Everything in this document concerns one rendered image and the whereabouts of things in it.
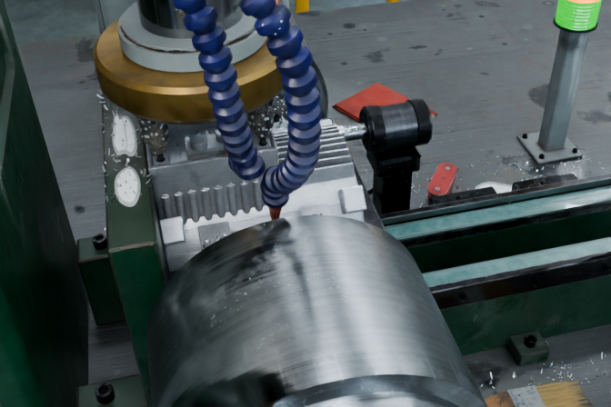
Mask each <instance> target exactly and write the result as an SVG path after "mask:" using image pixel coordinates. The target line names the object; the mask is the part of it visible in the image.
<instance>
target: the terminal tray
mask: <svg viewBox="0 0 611 407"><path fill-rule="evenodd" d="M248 126H249V121H248ZM215 127H217V122H216V123H211V124H190V125H181V124H168V128H169V132H170V136H171V140H170V141H171V142H172V143H170V142H168V143H167V144H166V146H167V150H166V151H165V152H164V153H163V155H164V161H163V162H162V163H159V162H158V161H157V156H156V154H154V153H153V152H152V151H151V148H150V147H148V145H145V146H146V153H147V162H148V170H149V174H150V173H152V174H151V175H150V178H151V177H152V179H151V184H152V188H153V193H154V198H155V202H156V207H157V211H158V216H159V220H160V219H165V218H171V217H177V216H181V217H182V220H183V225H185V224H186V221H187V219H192V220H193V222H194V223H198V222H199V220H200V217H203V216H204V217H205V219H206V220H207V221H210V220H211V219H212V218H213V214H217V215H218V217H219V218H224V217H225V213H229V212H230V214H232V215H233V216H236V215H237V214H238V211H239V210H243V212H244V213H250V210H251V208H255V209H256V210H257V211H258V212H261V211H262V210H263V206H265V204H264V202H263V200H262V191H261V187H260V184H261V181H262V179H263V175H264V173H263V174H262V175H261V176H259V177H258V178H256V179H254V180H251V181H245V180H243V179H241V178H239V177H238V176H237V175H236V173H234V172H233V171H232V170H231V169H230V167H229V164H228V157H227V155H226V154H225V152H226V150H225V148H224V144H223V142H222V139H221V133H220V132H219V131H218V129H217V130H216V129H215ZM249 128H250V130H251V134H252V137H253V140H254V145H255V147H256V148H257V155H259V156H261V157H262V159H263V160H264V161H265V170H266V169H268V168H269V167H271V166H275V165H279V159H278V148H277V145H276V142H275V138H274V136H273V133H272V130H270V133H269V135H268V136H267V137H266V138H265V139H266V145H264V146H262V145H260V139H259V138H258V137H256V136H255V135H254V129H252V128H251V126H249ZM214 130H215V133H214ZM197 131H198V134H196V133H197ZM202 131H203V132H202ZM206 131H207V132H206ZM181 132H182V133H185V134H182V133H181ZM201 132H202V134H201ZM209 132H210V134H209ZM207 133H208V134H207ZM178 135H180V136H179V137H177V136H178ZM176 138H177V140H178V142H177V140H176ZM179 141H180V142H179ZM173 143H176V144H178V145H180V146H176V144H173ZM173 149H174V151H176V152H174V151H173ZM179 152H182V154H180V155H179ZM180 156H181V157H183V158H181V157H180Z"/></svg>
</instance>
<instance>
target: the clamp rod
mask: <svg viewBox="0 0 611 407"><path fill-rule="evenodd" d="M341 130H344V131H345V135H344V138H345V139H346V140H345V142H348V141H354V140H359V139H365V138H367V130H366V124H365V123H361V124H350V125H344V126H343V128H341V129H339V131H341Z"/></svg>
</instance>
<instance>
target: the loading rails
mask: <svg viewBox="0 0 611 407"><path fill-rule="evenodd" d="M379 217H380V219H381V221H382V223H383V225H384V227H385V229H386V231H387V232H388V233H390V234H391V235H393V236H394V237H395V238H396V239H397V240H398V241H399V242H400V243H401V244H402V245H404V246H405V248H406V249H407V250H408V251H409V252H410V253H411V254H412V256H413V258H414V259H415V261H416V264H417V266H418V268H419V270H420V272H421V274H422V275H423V277H424V279H425V281H426V284H427V286H428V288H429V290H430V292H431V294H432V295H433V297H434V299H435V301H436V304H437V306H438V308H439V310H440V312H441V313H442V315H443V317H444V319H445V321H446V324H447V326H448V328H449V330H450V332H451V333H452V335H453V337H454V339H455V341H456V344H457V346H458V348H459V350H460V352H461V353H462V355H468V354H472V353H476V352H484V351H488V350H493V349H497V348H501V347H506V346H507V347H508V349H509V351H510V352H511V353H512V355H513V357H514V358H515V360H516V363H517V365H518V366H523V365H527V364H531V363H535V362H543V361H546V360H547V359H548V356H549V353H550V350H549V348H548V347H547V345H546V343H545V341H544V340H543V339H544V338H547V337H552V336H557V335H560V334H565V333H572V332H577V331H582V330H585V329H590V328H594V327H598V326H603V325H607V324H611V174H602V175H598V176H592V177H587V178H582V179H576V180H572V181H566V182H562V183H556V184H547V185H541V186H537V187H531V188H526V189H521V190H515V191H511V192H505V193H500V194H490V195H486V196H480V197H476V198H470V199H465V200H460V201H454V202H450V203H441V204H435V205H430V206H425V207H419V208H415V209H409V210H404V211H399V212H393V213H384V214H379Z"/></svg>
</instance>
